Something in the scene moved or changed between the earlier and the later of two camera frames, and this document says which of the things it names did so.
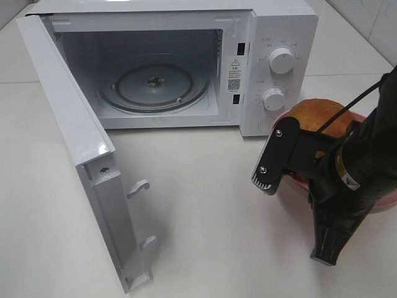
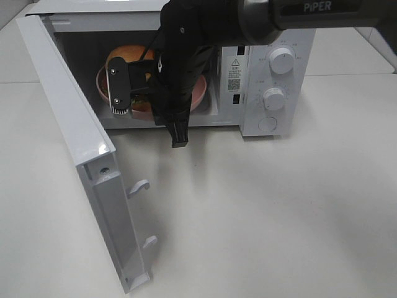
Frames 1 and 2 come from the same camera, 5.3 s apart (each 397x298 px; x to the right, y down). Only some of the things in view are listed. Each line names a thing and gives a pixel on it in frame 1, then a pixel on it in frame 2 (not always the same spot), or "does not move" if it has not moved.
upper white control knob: (281, 61) does not move
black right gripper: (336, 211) → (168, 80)
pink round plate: (388, 202) → (198, 89)
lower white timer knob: (273, 99) does not move
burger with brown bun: (312, 113) → (129, 53)
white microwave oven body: (221, 67) does not move
